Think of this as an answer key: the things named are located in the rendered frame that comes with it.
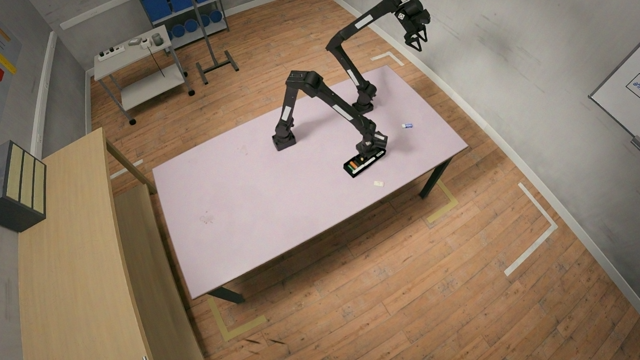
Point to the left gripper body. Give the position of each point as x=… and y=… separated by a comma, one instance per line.
x=408, y=36

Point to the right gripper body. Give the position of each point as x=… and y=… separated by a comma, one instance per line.
x=365, y=150

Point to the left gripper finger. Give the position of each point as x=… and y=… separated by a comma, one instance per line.
x=425, y=34
x=416, y=39

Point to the black bin rack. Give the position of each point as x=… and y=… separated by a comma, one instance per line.
x=363, y=164

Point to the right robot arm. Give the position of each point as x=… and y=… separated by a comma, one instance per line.
x=311, y=83

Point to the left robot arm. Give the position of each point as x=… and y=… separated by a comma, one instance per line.
x=403, y=10

